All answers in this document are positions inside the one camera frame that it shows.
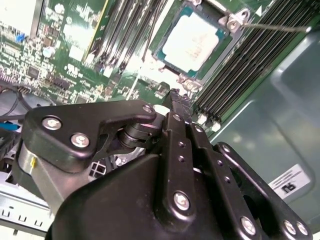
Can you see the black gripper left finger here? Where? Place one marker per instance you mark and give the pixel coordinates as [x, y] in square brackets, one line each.
[100, 117]

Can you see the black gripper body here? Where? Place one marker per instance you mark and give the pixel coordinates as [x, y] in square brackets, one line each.
[112, 200]

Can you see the silver CPU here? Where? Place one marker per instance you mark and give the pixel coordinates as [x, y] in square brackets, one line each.
[192, 40]

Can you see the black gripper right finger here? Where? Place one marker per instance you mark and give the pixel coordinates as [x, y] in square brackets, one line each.
[225, 185]

